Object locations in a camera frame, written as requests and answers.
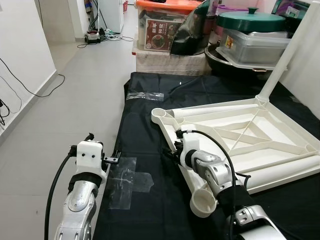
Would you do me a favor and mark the clear plastic storage container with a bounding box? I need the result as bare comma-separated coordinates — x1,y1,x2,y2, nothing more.
220,29,293,66

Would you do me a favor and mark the black tablecloth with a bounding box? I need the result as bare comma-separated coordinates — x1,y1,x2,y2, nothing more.
92,71,320,240

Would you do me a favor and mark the black round wok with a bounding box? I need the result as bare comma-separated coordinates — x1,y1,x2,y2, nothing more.
204,44,291,77

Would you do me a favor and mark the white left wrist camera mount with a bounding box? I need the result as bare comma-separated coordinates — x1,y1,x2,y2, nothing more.
70,141,108,181

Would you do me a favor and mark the clear tape cross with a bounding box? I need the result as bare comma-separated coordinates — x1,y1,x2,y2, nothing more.
102,156,153,211

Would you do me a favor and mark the black floor cable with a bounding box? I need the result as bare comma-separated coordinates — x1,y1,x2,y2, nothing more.
0,56,67,98

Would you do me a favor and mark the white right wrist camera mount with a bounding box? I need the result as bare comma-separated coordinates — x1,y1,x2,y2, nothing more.
174,129,203,160

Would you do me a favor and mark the white refrigerator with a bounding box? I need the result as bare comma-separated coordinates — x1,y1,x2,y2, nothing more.
97,0,126,33

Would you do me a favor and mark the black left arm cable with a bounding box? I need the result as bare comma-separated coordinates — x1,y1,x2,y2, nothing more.
44,152,76,240

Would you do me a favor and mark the power strip with cables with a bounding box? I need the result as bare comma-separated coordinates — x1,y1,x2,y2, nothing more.
82,27,123,45

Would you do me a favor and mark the black glossy bag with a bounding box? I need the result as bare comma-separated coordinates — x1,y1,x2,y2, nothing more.
170,0,213,56

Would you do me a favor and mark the red printed carton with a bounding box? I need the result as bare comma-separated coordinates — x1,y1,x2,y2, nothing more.
145,19,183,51

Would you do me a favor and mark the white plastic table top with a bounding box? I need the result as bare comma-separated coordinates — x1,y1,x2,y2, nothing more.
151,95,320,218

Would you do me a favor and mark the beige cloth covered stand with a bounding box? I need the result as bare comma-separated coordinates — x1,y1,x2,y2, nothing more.
134,47,213,77

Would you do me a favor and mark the dark green pot lid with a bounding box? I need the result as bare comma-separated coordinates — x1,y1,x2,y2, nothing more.
216,7,286,32

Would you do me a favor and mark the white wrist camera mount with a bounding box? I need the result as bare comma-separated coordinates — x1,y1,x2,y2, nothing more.
174,129,203,160
70,141,108,181

